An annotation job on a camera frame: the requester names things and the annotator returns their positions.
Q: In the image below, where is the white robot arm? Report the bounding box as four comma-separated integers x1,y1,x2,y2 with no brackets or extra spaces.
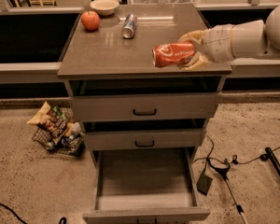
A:
179,6,280,70

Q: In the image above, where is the black cable left floor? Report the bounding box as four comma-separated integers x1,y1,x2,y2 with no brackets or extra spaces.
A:
0,192,68,224

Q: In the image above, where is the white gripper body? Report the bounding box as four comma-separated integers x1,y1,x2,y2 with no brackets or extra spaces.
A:
203,24,234,63

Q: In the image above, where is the grey drawer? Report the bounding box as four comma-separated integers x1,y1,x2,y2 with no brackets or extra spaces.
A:
82,147,210,224
82,119,206,150
70,76,221,121

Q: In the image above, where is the black pole on floor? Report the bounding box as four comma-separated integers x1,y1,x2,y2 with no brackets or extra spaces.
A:
265,147,280,177

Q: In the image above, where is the black cable on floor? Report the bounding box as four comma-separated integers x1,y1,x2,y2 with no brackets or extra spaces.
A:
191,134,280,166

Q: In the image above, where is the wire basket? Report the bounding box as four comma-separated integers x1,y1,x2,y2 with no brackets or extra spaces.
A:
27,103,85,157

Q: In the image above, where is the top grey drawer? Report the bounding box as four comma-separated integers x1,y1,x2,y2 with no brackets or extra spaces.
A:
70,76,221,121

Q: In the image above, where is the grey drawer cabinet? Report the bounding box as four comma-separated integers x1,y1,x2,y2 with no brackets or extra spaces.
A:
57,3,233,224

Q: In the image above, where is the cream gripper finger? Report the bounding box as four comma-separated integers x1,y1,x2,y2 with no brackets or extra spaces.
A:
179,52,209,70
178,29,209,45

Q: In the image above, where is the grabber reach tool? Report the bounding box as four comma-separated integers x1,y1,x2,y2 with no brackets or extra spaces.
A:
206,158,248,224

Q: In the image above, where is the bottom grey drawer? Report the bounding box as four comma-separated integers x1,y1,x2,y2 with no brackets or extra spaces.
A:
82,147,210,224

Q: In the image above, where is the black flat power adapter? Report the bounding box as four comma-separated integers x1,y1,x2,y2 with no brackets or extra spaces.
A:
197,168,213,195

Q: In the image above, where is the yellow brown chip bag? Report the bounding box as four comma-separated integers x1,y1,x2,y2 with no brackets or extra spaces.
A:
27,102,73,144

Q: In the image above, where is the white bowl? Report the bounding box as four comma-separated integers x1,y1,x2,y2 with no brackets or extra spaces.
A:
90,0,119,16

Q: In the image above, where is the middle grey drawer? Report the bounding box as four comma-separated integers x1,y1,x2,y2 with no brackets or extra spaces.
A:
82,119,206,150

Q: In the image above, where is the red coke can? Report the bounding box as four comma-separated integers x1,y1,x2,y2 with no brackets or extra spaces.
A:
152,42,196,68

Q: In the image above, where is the red apple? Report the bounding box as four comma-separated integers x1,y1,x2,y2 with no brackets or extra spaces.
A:
81,11,100,31

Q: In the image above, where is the silver blue soda can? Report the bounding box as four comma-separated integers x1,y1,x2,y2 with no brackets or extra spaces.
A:
121,14,137,39

